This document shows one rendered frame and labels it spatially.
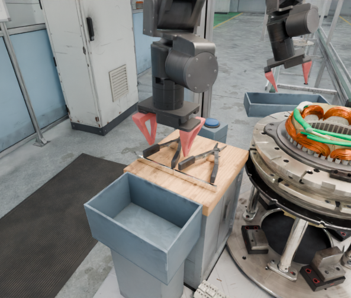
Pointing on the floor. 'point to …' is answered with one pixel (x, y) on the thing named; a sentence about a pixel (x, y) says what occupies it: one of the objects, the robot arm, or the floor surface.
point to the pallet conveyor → (341, 90)
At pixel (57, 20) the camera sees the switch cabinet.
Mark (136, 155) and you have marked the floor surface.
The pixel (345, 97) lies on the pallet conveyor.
